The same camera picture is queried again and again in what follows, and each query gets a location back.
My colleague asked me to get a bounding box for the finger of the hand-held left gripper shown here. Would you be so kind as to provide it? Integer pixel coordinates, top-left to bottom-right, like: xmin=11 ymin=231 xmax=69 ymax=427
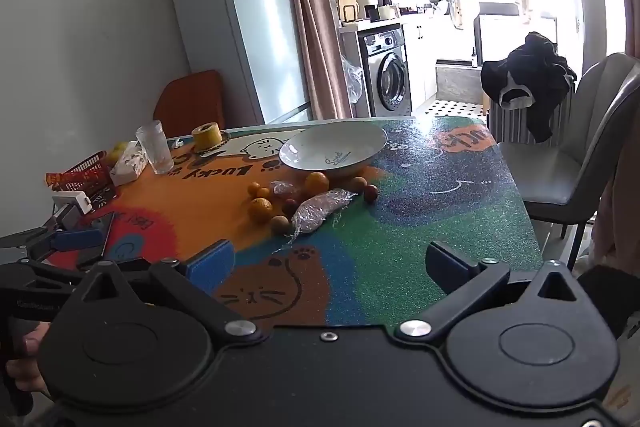
xmin=75 ymin=211 xmax=117 ymax=270
xmin=0 ymin=227 xmax=104 ymax=264

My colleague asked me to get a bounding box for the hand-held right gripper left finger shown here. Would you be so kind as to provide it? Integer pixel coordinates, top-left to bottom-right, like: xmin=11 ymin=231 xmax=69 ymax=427
xmin=75 ymin=241 xmax=266 ymax=345

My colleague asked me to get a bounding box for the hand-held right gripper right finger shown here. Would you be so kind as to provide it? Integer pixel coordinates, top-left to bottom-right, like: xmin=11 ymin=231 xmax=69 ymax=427
xmin=397 ymin=241 xmax=583 ymax=342

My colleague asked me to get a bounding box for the medium orange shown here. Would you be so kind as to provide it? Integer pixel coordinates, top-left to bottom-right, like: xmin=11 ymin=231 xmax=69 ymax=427
xmin=248 ymin=198 xmax=274 ymax=223

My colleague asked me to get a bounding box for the large orange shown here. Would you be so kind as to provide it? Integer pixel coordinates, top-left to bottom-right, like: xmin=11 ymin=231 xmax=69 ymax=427
xmin=305 ymin=171 xmax=331 ymax=194

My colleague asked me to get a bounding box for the white ceramic bowl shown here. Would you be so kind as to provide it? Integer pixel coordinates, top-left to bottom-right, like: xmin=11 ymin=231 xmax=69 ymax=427
xmin=278 ymin=122 xmax=388 ymax=178

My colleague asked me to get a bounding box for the person's left hand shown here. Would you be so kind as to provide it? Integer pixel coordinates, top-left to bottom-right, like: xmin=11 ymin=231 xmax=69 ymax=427
xmin=2 ymin=321 xmax=52 ymax=400

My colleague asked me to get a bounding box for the white power adapter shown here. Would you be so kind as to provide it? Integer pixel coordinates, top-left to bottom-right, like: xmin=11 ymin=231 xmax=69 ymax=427
xmin=51 ymin=191 xmax=94 ymax=216

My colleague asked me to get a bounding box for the red plastic basket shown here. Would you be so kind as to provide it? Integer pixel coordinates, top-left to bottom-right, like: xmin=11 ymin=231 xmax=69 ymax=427
xmin=47 ymin=151 xmax=113 ymax=204

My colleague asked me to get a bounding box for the patterned tissue box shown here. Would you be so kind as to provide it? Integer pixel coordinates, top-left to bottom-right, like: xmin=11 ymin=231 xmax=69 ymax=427
xmin=107 ymin=142 xmax=150 ymax=186

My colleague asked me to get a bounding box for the clear drinking glass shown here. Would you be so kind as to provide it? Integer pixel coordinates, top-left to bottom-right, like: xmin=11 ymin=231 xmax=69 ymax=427
xmin=135 ymin=119 xmax=175 ymax=175

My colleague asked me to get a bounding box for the yellow tape roll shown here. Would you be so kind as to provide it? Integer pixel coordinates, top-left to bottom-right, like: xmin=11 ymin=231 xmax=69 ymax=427
xmin=191 ymin=122 xmax=223 ymax=152

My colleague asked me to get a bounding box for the striped laundry basket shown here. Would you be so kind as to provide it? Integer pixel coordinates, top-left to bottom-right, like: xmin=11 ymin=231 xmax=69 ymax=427
xmin=487 ymin=79 xmax=573 ymax=148

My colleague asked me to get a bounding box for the orange chair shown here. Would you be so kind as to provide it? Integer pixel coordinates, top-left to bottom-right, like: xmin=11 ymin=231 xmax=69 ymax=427
xmin=152 ymin=69 xmax=226 ymax=138

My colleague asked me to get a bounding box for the grey padded chair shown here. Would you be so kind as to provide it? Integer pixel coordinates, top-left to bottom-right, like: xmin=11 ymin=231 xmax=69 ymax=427
xmin=499 ymin=52 xmax=640 ymax=258

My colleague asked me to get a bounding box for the grey stone step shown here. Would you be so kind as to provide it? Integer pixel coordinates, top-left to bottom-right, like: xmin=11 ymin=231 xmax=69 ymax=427
xmin=436 ymin=61 xmax=486 ymax=100

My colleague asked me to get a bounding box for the silver washing machine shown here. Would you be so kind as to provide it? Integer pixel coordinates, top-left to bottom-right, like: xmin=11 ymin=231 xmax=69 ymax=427
xmin=357 ymin=24 xmax=413 ymax=118

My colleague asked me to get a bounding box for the clear plastic bag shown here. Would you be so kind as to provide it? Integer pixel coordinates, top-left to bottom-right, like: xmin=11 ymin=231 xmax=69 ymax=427
xmin=342 ymin=56 xmax=365 ymax=105

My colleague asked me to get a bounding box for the black clothes pile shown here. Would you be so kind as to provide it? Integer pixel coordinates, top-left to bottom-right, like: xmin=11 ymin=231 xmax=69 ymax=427
xmin=481 ymin=32 xmax=578 ymax=142

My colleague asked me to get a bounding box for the white refrigerator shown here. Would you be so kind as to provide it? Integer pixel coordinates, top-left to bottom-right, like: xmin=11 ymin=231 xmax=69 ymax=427
xmin=171 ymin=0 xmax=313 ymax=125

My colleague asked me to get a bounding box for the wooden bead bracelet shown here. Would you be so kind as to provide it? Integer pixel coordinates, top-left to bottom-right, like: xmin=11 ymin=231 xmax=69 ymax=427
xmin=190 ymin=131 xmax=232 ymax=155

